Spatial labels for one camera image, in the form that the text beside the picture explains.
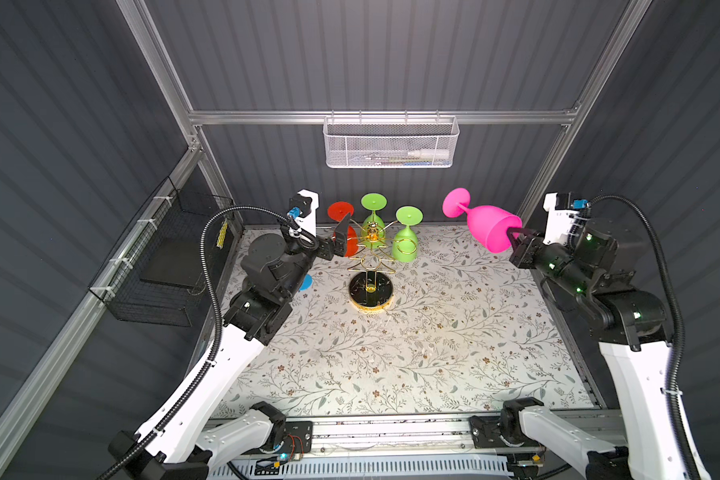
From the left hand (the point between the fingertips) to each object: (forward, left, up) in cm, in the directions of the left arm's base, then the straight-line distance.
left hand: (326, 208), depth 60 cm
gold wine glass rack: (+8, -11, -44) cm, 46 cm away
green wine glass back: (+8, -11, -14) cm, 20 cm away
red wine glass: (+16, -1, -15) cm, 23 cm away
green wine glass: (+11, -21, -24) cm, 34 cm away
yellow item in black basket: (+13, +31, -19) cm, 39 cm away
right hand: (-6, -38, -3) cm, 38 cm away
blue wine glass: (+15, +12, -47) cm, 50 cm away
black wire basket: (0, +42, -17) cm, 45 cm away
